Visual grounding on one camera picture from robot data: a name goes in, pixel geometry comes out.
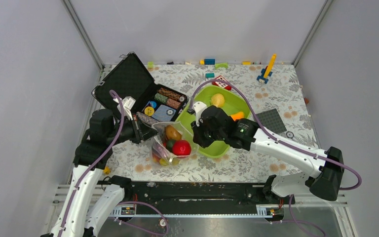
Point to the clear zip top bag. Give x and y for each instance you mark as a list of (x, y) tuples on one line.
[(158, 149)]

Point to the yellow toy lemon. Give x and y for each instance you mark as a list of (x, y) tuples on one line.
[(217, 100)]

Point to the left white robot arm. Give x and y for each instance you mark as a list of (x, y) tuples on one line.
[(77, 218)]

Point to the blue playing card deck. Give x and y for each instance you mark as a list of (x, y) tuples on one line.
[(164, 113)]

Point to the brown toy fruit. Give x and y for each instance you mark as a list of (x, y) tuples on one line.
[(172, 134)]

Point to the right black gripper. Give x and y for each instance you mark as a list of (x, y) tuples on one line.
[(198, 135)]

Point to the small yellow block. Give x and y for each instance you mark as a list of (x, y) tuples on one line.
[(106, 171)]

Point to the dark green toy avocado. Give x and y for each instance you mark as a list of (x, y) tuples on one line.
[(169, 144)]

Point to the red toy apple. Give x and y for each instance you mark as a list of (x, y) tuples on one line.
[(181, 148)]

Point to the green arch block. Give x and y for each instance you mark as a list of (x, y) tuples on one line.
[(221, 65)]

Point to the yellow blue block tower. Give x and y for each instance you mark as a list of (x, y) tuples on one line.
[(267, 71)]

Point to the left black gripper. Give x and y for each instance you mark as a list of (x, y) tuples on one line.
[(142, 131)]

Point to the red white toy block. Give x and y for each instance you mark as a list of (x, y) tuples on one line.
[(222, 83)]

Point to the black poker chip case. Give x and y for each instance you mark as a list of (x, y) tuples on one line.
[(131, 78)]

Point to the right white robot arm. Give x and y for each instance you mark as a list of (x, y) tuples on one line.
[(320, 171)]

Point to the grey lego baseplate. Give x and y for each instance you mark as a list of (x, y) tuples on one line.
[(272, 120)]

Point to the teal small block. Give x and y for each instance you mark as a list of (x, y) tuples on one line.
[(209, 75)]

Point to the orange toy mango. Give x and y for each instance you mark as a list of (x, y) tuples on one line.
[(238, 116)]

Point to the blue lego brick back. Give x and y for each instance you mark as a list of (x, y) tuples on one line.
[(209, 61)]

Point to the yellow green toy fruit slice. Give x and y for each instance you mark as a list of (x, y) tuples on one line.
[(173, 162)]

